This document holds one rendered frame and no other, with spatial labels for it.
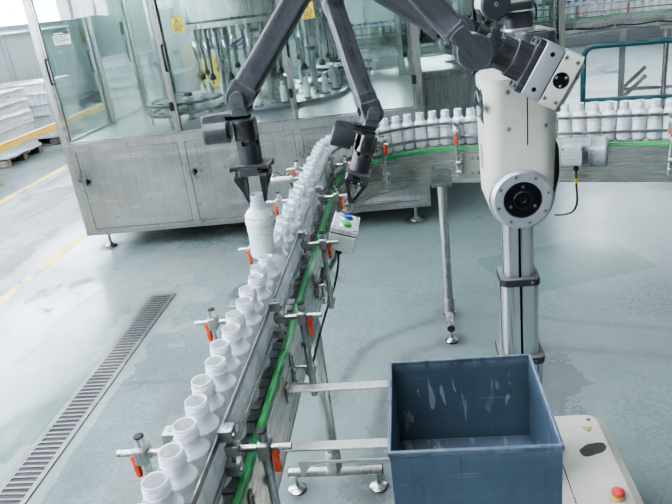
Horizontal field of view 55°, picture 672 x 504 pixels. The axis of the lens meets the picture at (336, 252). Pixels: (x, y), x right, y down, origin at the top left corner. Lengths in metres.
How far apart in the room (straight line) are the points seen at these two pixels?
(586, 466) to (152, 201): 3.99
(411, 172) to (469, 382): 1.80
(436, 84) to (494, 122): 5.10
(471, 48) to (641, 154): 1.73
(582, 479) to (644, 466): 0.53
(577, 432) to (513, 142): 1.13
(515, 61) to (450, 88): 5.29
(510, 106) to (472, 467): 0.86
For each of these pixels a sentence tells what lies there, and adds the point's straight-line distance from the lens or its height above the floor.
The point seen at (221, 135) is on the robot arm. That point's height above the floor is 1.46.
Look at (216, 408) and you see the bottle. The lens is 1.13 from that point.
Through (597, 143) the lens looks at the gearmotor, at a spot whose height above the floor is 1.02.
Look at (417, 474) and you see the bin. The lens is 1.28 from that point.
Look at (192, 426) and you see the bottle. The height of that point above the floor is 1.16.
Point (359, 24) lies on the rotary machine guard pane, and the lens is 4.82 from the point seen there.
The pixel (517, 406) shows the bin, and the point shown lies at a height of 0.82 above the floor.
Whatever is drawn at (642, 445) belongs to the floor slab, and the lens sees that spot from 2.84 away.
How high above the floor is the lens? 1.73
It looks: 22 degrees down
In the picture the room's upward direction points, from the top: 7 degrees counter-clockwise
